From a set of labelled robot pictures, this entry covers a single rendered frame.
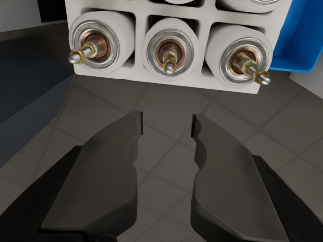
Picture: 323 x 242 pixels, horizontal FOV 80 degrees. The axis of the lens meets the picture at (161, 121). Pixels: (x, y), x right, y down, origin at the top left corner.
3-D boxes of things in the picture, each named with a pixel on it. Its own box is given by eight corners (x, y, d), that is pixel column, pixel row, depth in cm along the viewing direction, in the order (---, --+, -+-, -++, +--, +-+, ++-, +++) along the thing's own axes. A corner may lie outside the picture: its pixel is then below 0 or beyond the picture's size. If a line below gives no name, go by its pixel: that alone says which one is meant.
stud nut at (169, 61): (171, 55, 25) (171, 57, 24) (179, 66, 25) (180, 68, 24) (159, 65, 25) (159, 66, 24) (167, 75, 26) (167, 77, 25)
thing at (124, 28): (101, 49, 49) (68, 70, 33) (102, 6, 44) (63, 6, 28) (139, 56, 49) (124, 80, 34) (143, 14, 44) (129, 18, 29)
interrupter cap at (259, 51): (238, 92, 34) (239, 94, 33) (209, 63, 32) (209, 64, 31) (277, 60, 31) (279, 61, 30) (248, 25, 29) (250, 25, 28)
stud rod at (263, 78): (244, 69, 30) (264, 86, 24) (242, 64, 30) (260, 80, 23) (250, 66, 30) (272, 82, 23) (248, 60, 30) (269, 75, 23)
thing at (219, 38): (217, 71, 50) (237, 101, 35) (191, 44, 47) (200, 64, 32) (248, 42, 46) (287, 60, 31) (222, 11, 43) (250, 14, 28)
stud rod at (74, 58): (90, 50, 30) (67, 63, 23) (90, 43, 29) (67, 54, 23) (96, 52, 30) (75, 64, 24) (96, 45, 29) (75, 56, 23)
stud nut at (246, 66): (245, 76, 29) (247, 78, 28) (241, 66, 29) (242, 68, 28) (258, 68, 29) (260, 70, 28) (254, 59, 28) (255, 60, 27)
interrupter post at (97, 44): (89, 52, 32) (81, 56, 29) (89, 36, 31) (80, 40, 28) (104, 54, 32) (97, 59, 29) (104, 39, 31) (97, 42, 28)
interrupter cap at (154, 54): (167, 16, 29) (167, 17, 28) (204, 51, 31) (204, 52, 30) (137, 56, 32) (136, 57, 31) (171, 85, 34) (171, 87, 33)
